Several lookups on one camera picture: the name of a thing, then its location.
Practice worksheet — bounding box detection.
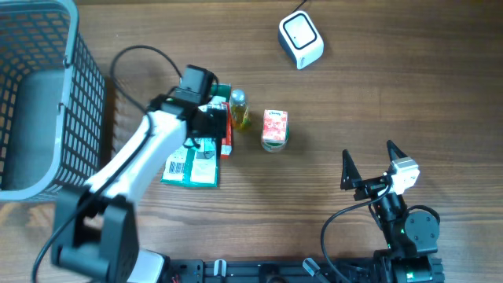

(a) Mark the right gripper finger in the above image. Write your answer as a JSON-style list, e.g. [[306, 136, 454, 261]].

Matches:
[[387, 140, 407, 161], [340, 149, 362, 190]]

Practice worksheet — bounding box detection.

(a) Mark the red white toothpaste box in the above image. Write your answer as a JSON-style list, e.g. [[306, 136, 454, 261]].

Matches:
[[221, 102, 233, 159]]

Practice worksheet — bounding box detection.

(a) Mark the clear Vim dish soap bottle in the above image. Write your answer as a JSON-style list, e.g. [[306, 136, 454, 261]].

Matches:
[[229, 89, 249, 130]]

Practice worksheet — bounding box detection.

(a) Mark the green white sponge package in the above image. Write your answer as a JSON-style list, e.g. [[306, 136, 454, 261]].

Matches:
[[160, 84, 232, 188]]

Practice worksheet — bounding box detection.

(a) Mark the red white Kleenex tissue pack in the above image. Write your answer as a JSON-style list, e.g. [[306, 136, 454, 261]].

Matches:
[[262, 110, 288, 143]]

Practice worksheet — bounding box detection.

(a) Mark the green lid white jar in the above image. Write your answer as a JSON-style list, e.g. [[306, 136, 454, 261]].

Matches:
[[261, 128, 289, 153]]

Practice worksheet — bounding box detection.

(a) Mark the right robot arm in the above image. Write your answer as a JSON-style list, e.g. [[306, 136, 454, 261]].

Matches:
[[336, 140, 445, 283]]

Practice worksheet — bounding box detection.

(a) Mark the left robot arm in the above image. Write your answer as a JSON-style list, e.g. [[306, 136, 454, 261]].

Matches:
[[48, 65, 226, 282]]

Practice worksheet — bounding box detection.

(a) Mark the white barcode scanner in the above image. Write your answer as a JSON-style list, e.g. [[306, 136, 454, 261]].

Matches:
[[277, 10, 325, 70]]

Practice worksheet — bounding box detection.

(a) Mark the grey plastic shopping basket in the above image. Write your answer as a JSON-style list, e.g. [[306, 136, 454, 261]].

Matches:
[[1, 1, 106, 202]]

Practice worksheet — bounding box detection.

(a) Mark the black mounting rail base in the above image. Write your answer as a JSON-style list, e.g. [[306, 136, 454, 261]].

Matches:
[[160, 257, 446, 283]]

